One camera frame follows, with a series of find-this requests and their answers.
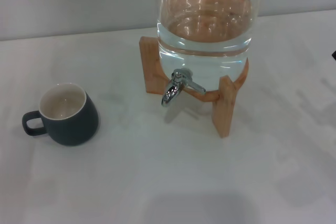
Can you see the wooden dispenser stand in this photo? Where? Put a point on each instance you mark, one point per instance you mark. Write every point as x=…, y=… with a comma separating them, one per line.
x=225, y=108

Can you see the glass water dispenser jar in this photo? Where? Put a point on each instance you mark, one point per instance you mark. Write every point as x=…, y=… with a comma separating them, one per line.
x=204, y=64

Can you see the chrome faucet with lever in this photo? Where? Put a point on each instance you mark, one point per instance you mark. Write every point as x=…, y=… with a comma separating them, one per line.
x=172, y=93

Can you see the black cup with white interior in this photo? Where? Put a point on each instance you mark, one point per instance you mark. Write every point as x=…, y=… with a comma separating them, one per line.
x=73, y=127

